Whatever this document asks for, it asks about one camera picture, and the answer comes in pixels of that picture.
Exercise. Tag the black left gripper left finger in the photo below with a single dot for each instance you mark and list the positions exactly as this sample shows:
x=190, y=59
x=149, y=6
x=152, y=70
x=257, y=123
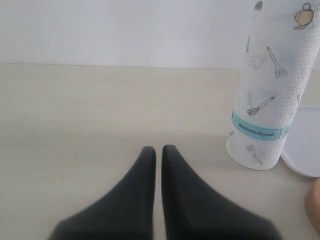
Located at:
x=124, y=213

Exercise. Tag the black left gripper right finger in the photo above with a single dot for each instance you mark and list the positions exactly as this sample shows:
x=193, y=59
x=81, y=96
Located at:
x=195, y=211

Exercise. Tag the printed white paper towel roll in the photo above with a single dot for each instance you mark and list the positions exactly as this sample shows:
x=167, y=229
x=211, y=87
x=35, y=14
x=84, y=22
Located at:
x=281, y=50

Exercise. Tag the wooden paper towel holder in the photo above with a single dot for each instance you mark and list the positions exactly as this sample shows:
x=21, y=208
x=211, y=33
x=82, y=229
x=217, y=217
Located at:
x=312, y=204

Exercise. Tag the white rectangular tray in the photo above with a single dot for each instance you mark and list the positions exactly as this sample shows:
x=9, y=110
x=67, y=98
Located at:
x=301, y=151

